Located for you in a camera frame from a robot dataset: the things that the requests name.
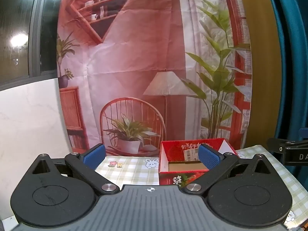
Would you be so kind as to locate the printed room scene backdrop cloth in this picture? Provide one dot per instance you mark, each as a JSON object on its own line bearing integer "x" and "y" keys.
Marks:
{"x": 144, "y": 41}

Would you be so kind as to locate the green checked tablecloth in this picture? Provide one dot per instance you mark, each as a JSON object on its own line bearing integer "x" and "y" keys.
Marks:
{"x": 130, "y": 170}

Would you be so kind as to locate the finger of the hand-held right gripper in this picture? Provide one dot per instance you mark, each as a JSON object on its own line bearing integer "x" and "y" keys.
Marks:
{"x": 288, "y": 144}

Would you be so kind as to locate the teal curtain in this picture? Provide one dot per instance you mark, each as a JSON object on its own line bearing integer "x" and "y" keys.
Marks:
{"x": 293, "y": 53}

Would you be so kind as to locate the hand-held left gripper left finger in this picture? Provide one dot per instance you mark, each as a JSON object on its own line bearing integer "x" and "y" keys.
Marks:
{"x": 92, "y": 157}

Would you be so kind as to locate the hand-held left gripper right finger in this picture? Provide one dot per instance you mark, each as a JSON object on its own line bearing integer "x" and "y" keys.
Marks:
{"x": 208, "y": 157}

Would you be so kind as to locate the red strawberry print cardboard box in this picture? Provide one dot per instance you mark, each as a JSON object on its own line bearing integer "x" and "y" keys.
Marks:
{"x": 173, "y": 150}

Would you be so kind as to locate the dark window with grey frame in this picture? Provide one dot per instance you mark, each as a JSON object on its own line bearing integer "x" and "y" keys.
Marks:
{"x": 36, "y": 28}

